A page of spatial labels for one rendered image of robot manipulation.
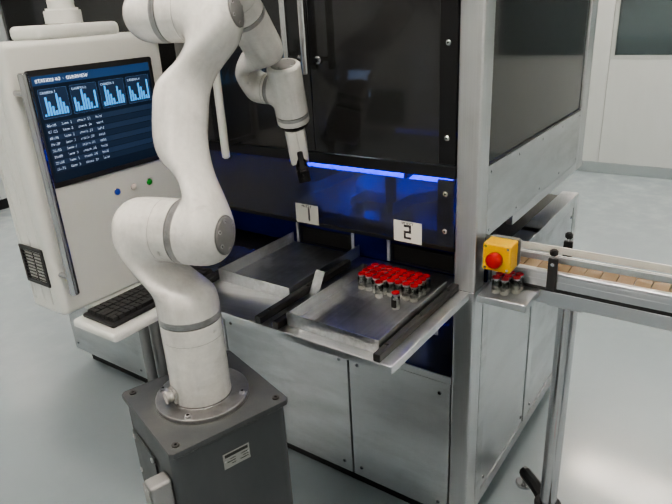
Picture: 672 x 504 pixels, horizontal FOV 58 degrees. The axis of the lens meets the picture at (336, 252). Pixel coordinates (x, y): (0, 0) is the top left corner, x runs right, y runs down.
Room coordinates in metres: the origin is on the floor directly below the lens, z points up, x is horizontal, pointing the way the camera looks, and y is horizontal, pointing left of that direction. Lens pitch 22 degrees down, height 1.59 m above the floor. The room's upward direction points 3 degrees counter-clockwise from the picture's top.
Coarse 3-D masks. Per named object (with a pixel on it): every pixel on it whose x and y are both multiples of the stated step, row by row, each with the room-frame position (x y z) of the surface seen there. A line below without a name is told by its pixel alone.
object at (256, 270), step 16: (288, 240) 1.83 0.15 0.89; (256, 256) 1.70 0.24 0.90; (272, 256) 1.73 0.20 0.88; (288, 256) 1.72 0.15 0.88; (304, 256) 1.71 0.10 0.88; (320, 256) 1.71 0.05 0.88; (336, 256) 1.70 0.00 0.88; (352, 256) 1.67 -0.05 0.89; (224, 272) 1.56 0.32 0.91; (240, 272) 1.62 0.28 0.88; (256, 272) 1.61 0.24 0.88; (272, 272) 1.61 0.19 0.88; (288, 272) 1.60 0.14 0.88; (304, 272) 1.59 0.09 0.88; (256, 288) 1.49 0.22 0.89; (272, 288) 1.46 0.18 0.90; (288, 288) 1.43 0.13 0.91
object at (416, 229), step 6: (396, 222) 1.53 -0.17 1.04; (402, 222) 1.52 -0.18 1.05; (408, 222) 1.51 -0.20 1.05; (396, 228) 1.53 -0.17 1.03; (402, 228) 1.52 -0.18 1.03; (408, 228) 1.51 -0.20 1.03; (414, 228) 1.50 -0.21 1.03; (420, 228) 1.49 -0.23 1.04; (396, 234) 1.53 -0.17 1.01; (402, 234) 1.52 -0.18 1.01; (408, 234) 1.51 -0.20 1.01; (414, 234) 1.50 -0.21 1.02; (420, 234) 1.49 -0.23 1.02; (402, 240) 1.52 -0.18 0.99; (408, 240) 1.51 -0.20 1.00; (414, 240) 1.50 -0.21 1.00; (420, 240) 1.49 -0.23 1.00
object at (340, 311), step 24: (360, 264) 1.55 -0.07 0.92; (336, 288) 1.45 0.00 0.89; (288, 312) 1.29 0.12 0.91; (312, 312) 1.34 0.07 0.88; (336, 312) 1.34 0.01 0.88; (360, 312) 1.33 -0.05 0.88; (384, 312) 1.32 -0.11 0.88; (408, 312) 1.32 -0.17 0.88; (336, 336) 1.20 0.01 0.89; (360, 336) 1.16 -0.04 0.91; (384, 336) 1.16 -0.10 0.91
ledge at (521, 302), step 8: (488, 288) 1.43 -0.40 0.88; (528, 288) 1.41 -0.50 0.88; (480, 296) 1.39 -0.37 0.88; (488, 296) 1.38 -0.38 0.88; (496, 296) 1.38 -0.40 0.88; (504, 296) 1.38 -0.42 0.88; (512, 296) 1.37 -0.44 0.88; (520, 296) 1.37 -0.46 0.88; (528, 296) 1.37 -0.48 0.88; (536, 296) 1.38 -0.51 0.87; (496, 304) 1.36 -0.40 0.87; (504, 304) 1.35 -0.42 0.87; (512, 304) 1.34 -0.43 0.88; (520, 304) 1.33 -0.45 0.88; (528, 304) 1.33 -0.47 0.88
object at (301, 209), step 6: (300, 204) 1.72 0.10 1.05; (306, 204) 1.71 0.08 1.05; (300, 210) 1.72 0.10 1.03; (306, 210) 1.71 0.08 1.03; (312, 210) 1.70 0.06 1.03; (300, 216) 1.73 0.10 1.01; (306, 216) 1.71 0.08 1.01; (312, 216) 1.70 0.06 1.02; (318, 216) 1.69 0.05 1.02; (306, 222) 1.71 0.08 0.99; (312, 222) 1.70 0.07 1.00; (318, 222) 1.69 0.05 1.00
